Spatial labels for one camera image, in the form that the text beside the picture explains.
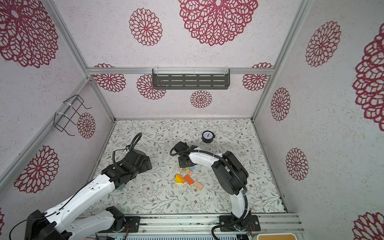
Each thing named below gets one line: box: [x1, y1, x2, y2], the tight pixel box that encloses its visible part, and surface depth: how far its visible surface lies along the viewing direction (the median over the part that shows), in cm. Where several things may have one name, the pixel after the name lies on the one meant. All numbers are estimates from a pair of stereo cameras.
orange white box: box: [257, 233, 298, 240], surface depth 67 cm
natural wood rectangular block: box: [193, 180, 204, 191], surface depth 88 cm
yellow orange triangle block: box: [175, 174, 185, 184], surface depth 89 cm
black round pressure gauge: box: [201, 130, 216, 143], surface depth 108 cm
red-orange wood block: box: [184, 174, 194, 185], surface depth 91 cm
